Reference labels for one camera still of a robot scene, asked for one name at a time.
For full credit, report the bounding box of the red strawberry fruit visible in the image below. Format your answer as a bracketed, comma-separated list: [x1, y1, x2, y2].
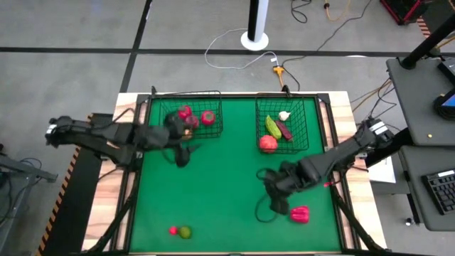
[200, 110, 217, 127]

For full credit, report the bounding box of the green toy cucumber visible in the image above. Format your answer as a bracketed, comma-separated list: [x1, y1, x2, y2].
[264, 114, 282, 140]

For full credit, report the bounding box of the green table mat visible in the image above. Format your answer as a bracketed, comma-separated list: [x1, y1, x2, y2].
[128, 96, 342, 253]

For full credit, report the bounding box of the dark red toy apple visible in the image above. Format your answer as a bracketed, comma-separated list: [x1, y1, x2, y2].
[184, 114, 200, 129]

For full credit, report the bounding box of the coiled black cable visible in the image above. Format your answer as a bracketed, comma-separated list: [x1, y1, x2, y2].
[290, 0, 313, 24]

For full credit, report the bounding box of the black table frame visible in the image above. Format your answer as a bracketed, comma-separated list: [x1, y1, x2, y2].
[87, 85, 385, 256]

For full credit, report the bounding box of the purple toy eggplant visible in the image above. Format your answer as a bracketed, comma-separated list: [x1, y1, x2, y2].
[275, 119, 294, 142]

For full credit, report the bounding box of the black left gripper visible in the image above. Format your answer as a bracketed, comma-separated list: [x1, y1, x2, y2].
[134, 113, 200, 169]

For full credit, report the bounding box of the white cable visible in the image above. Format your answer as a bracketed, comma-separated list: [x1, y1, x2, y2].
[204, 27, 280, 70]

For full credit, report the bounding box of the orange power plug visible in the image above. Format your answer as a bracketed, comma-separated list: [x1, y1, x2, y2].
[272, 65, 285, 88]

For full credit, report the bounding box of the device with blue screen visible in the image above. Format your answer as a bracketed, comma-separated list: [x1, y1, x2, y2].
[433, 87, 455, 121]

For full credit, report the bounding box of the red peach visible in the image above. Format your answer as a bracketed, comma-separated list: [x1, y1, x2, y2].
[258, 134, 279, 154]

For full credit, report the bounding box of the orange cable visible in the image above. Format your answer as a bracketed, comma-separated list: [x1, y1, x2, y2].
[322, 0, 352, 21]

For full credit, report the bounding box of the black platform with hazard stripes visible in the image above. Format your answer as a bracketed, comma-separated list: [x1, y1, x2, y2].
[35, 112, 114, 256]

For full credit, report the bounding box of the black white pole stand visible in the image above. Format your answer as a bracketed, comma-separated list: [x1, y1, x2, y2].
[240, 0, 270, 52]

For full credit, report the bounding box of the white paper sheet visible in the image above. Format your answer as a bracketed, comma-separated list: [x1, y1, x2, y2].
[368, 156, 397, 185]

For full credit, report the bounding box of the long black cable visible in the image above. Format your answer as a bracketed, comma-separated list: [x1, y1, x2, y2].
[280, 0, 373, 92]

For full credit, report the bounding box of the black pole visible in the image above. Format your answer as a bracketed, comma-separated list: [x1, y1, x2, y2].
[400, 13, 455, 70]

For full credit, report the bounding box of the black wire basket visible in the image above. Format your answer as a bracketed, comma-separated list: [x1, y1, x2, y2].
[255, 95, 310, 156]
[157, 92, 224, 142]

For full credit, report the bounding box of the red round toy fruit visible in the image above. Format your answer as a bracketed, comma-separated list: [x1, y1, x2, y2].
[177, 105, 193, 120]

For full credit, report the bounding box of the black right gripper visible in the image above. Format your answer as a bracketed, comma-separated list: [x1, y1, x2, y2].
[263, 163, 303, 216]

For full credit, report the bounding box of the red toy bell pepper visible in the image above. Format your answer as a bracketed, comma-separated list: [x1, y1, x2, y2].
[289, 206, 310, 225]

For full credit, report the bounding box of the green toy lime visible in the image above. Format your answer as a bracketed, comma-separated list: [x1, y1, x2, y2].
[177, 225, 193, 240]

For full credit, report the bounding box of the grey desk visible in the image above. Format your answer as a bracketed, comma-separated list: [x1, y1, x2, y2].
[397, 144, 455, 233]
[386, 56, 455, 147]

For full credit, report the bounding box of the red black box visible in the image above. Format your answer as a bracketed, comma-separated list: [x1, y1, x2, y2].
[379, 0, 433, 26]

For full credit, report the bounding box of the black keyboard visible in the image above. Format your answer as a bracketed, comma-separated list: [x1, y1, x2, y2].
[422, 169, 455, 216]

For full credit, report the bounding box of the grey metal stand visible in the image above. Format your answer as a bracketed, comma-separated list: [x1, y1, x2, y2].
[0, 142, 58, 256]

